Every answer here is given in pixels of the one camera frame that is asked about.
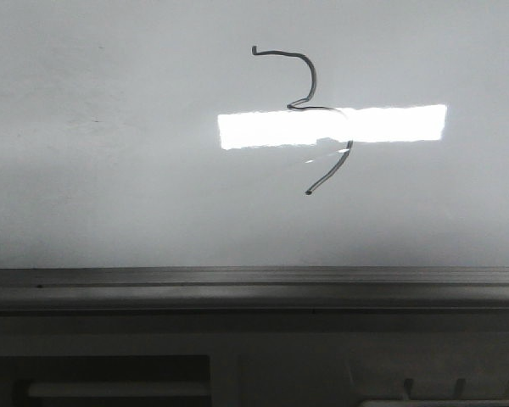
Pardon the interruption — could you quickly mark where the grey cabinet below whiteboard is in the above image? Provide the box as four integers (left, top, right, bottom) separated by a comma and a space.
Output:
0, 311, 509, 406

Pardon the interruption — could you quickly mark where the white whiteboard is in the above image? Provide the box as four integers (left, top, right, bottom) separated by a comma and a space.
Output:
0, 1, 509, 268

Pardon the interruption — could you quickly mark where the grey aluminium whiteboard tray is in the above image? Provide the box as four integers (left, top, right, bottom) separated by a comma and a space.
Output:
0, 266, 509, 313

